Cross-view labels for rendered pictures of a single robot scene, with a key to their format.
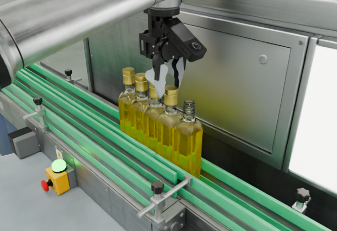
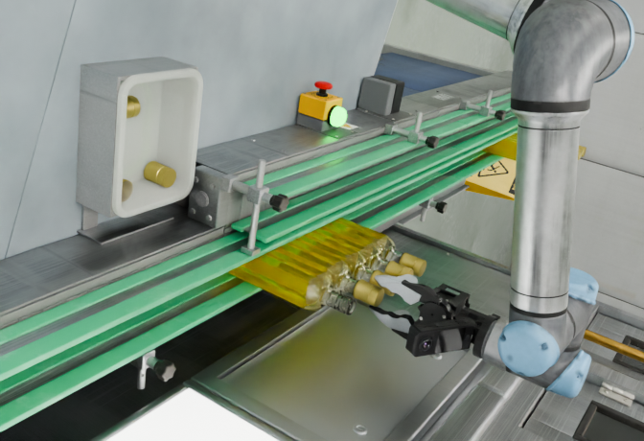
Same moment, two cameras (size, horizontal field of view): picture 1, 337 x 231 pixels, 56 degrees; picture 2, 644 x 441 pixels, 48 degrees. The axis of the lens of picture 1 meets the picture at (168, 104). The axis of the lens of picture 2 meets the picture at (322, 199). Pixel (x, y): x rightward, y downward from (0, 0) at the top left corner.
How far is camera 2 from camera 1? 0.54 m
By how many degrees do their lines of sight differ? 19
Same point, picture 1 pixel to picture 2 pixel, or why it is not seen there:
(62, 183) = (313, 107)
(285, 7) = not seen: outside the picture
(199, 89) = (346, 347)
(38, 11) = (561, 163)
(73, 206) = (278, 103)
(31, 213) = (302, 51)
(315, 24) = not seen: outside the picture
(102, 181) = (297, 152)
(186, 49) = (428, 328)
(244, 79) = (339, 399)
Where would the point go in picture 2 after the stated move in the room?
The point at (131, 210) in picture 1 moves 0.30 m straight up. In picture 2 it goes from (249, 163) to (394, 218)
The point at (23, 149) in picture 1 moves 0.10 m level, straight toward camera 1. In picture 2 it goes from (375, 88) to (356, 81)
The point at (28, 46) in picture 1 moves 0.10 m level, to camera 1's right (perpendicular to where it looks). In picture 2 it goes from (536, 138) to (503, 204)
